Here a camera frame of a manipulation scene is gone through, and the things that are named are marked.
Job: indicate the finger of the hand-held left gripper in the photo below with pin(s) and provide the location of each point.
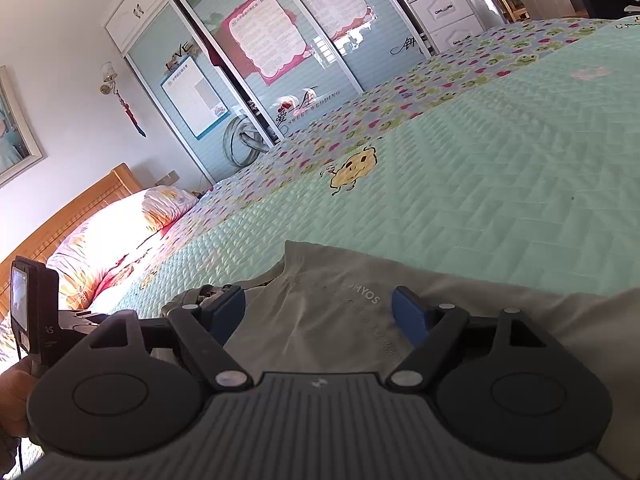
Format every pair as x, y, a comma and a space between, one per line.
197, 295

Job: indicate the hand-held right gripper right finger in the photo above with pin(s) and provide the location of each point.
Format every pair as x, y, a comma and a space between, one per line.
407, 315

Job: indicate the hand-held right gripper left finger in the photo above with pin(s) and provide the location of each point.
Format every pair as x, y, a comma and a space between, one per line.
230, 310

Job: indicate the grey t-shirt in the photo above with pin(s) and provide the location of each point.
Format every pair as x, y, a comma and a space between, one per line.
325, 315

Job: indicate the dark red hanging clothes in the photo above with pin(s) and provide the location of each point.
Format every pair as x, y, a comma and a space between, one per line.
212, 45

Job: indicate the person's left hand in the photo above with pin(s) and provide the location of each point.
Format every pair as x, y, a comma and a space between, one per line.
15, 395

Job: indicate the red bed sheet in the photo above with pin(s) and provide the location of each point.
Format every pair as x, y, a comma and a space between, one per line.
107, 287

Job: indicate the wooden headboard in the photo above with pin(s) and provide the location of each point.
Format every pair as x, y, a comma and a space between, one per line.
60, 225

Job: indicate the floral pillow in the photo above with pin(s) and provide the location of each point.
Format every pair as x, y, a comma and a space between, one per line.
100, 240

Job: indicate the quilted bee-print bedspread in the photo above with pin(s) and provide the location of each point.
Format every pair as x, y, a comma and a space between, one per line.
475, 185

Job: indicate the framed wedding photo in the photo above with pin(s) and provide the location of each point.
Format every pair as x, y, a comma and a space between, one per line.
15, 130

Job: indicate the blue-bordered poster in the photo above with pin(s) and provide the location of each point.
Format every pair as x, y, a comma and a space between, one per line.
197, 95

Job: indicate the sliding-door wardrobe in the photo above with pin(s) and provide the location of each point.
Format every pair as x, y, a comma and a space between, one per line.
150, 25

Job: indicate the white drawer cabinet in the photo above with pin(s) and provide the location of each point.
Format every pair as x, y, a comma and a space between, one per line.
450, 20

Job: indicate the wooden chair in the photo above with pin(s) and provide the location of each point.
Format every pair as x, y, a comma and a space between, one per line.
512, 7

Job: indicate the grey wall socket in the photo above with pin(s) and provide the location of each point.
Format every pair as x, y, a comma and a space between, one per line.
168, 178

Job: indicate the glass wall lamp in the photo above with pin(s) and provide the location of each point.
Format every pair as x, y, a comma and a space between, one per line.
107, 77

